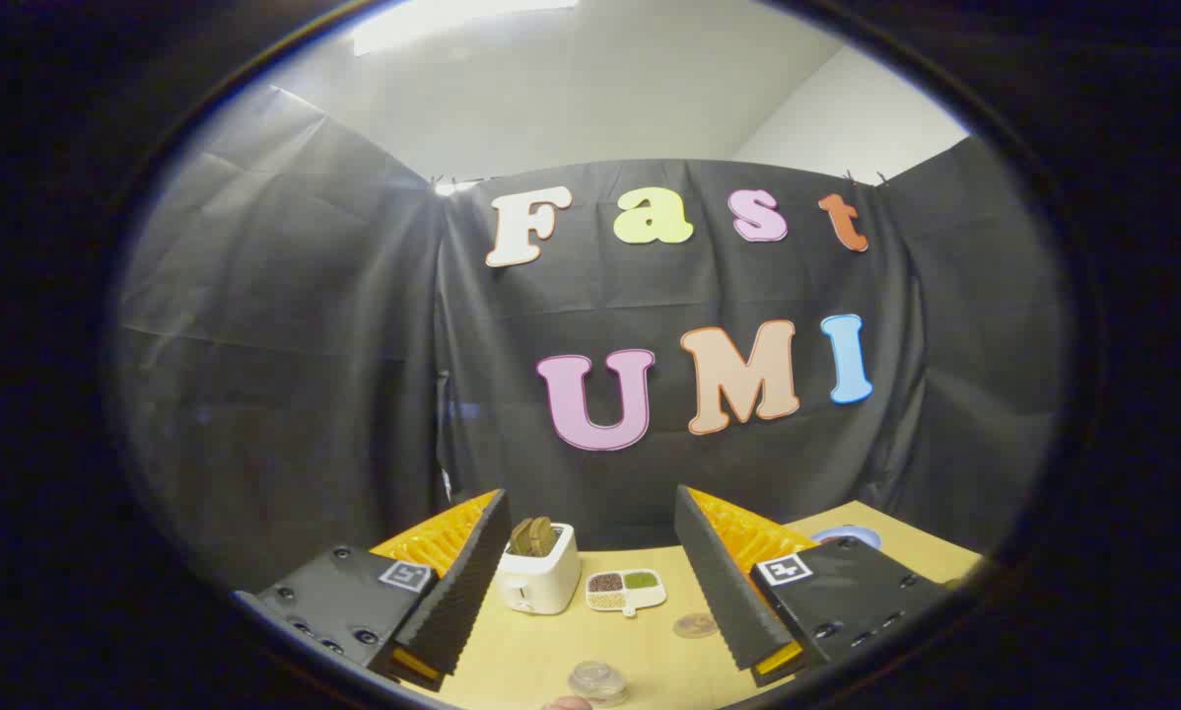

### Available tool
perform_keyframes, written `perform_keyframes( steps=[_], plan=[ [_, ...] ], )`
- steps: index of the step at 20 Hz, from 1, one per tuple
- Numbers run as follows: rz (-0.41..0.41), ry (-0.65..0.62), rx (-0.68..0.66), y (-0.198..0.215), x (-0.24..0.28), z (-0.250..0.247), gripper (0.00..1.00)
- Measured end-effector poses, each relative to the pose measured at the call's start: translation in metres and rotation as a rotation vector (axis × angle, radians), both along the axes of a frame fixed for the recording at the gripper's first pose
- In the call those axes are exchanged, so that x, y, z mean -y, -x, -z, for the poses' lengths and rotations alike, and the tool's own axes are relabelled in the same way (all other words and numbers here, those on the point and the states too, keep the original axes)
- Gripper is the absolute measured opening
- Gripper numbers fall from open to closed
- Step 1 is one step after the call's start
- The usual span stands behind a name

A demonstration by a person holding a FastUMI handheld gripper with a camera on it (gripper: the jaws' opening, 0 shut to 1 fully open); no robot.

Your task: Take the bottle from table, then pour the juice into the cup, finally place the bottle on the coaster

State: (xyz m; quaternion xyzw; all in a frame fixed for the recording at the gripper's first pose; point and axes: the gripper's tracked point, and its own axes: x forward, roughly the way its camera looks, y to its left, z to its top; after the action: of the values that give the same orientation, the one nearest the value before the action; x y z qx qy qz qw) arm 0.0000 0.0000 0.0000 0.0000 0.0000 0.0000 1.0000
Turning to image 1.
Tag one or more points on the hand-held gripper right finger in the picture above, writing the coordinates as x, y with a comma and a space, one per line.
724, 592

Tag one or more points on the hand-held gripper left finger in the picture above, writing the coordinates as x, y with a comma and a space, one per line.
457, 602

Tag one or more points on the round brown coaster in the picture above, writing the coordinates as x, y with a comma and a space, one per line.
695, 625

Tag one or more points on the white toaster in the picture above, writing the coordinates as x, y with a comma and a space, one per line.
541, 582

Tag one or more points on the wooden table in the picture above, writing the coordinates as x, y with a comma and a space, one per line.
669, 671

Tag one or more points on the divided white grain dish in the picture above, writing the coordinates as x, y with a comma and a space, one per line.
626, 590

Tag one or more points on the brown bread slices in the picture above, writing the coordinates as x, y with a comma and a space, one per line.
533, 536

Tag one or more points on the blue and white plate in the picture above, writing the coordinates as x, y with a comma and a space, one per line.
847, 537

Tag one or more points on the black backdrop cloth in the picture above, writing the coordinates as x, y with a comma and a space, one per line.
334, 325

